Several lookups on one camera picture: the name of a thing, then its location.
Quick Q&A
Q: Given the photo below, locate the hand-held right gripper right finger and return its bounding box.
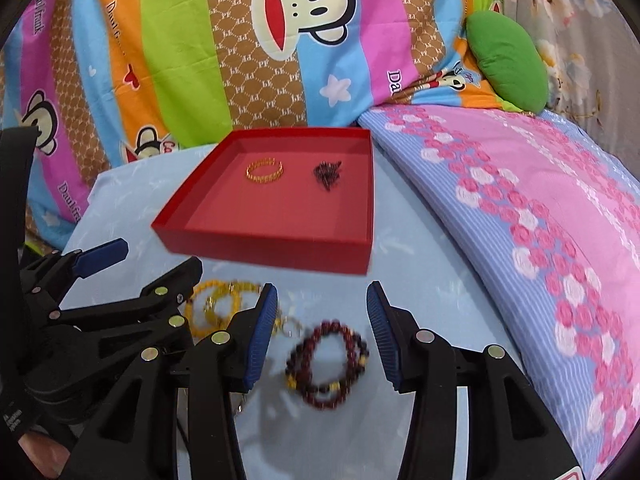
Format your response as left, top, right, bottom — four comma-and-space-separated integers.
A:
366, 281, 586, 480

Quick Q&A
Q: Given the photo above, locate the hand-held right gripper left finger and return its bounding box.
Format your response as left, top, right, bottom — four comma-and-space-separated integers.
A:
65, 282, 279, 480

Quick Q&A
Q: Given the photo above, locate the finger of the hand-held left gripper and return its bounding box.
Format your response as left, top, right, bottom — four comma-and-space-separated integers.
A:
20, 239, 130, 307
47, 256, 203, 350

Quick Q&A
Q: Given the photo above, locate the thin gold charm bangle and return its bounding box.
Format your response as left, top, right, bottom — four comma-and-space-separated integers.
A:
272, 310, 304, 341

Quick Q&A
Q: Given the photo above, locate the dark red beaded bracelet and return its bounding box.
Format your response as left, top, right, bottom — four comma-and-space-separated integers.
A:
285, 319, 371, 409

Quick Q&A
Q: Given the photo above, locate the yellow beaded bracelet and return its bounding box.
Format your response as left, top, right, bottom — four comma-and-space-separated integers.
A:
184, 280, 266, 342

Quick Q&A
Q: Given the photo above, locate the red cardboard box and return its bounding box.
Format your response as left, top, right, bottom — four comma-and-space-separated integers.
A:
151, 127, 375, 276

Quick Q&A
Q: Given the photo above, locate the person's left hand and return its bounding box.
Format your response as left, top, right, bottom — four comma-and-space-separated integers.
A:
17, 432, 71, 478

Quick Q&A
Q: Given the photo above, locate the light blue palm print cloth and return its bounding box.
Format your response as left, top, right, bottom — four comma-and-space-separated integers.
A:
60, 145, 601, 480

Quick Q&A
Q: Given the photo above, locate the pink floral blanket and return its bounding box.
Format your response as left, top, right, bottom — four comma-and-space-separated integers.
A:
357, 102, 640, 480

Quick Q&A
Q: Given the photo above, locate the colourful cartoon monkey blanket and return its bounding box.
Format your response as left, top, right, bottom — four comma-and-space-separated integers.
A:
0, 0, 506, 251

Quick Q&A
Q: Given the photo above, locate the green pillow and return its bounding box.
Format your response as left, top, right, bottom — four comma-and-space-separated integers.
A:
465, 10, 549, 113

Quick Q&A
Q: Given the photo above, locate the grey floral cloth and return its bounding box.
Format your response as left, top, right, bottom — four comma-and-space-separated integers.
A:
500, 0, 640, 181

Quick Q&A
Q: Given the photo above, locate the gold chain bracelet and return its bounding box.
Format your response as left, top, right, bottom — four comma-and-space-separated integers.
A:
245, 158, 285, 184

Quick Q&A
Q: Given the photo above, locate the small dark beaded bracelet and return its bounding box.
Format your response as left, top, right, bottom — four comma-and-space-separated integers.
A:
312, 160, 344, 192

